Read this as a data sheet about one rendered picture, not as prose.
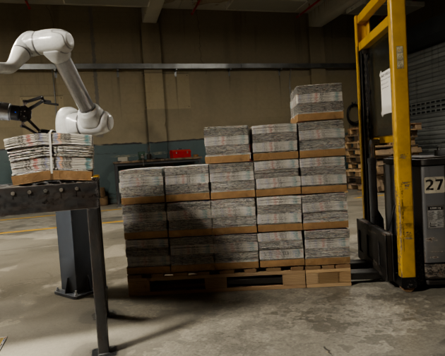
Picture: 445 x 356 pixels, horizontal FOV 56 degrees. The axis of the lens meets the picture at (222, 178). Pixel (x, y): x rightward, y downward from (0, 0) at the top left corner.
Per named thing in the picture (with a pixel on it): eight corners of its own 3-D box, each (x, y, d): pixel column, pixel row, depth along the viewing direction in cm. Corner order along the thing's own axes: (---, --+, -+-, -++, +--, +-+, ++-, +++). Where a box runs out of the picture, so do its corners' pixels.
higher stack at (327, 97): (297, 271, 306) (287, 94, 300) (338, 269, 305) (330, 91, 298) (305, 287, 268) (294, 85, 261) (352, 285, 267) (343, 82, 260)
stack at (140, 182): (141, 279, 312) (133, 167, 308) (298, 271, 306) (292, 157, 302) (127, 297, 273) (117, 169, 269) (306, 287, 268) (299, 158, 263)
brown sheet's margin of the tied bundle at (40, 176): (55, 177, 226) (54, 169, 226) (48, 179, 198) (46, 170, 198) (24, 183, 222) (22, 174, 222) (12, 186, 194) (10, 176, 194)
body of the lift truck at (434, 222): (384, 260, 319) (380, 156, 315) (458, 257, 316) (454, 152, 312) (424, 290, 250) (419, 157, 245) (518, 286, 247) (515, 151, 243)
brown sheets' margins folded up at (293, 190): (140, 260, 311) (135, 192, 308) (297, 251, 305) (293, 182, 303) (126, 275, 273) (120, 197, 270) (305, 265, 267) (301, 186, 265)
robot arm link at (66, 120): (64, 140, 296) (61, 109, 295) (88, 138, 293) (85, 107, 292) (51, 140, 280) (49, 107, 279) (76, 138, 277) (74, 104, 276)
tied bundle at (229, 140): (210, 163, 305) (208, 131, 304) (251, 160, 303) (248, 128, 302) (205, 164, 267) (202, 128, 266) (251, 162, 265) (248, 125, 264)
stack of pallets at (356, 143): (393, 184, 942) (390, 126, 936) (426, 186, 854) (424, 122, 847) (342, 189, 898) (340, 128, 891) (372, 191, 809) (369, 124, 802)
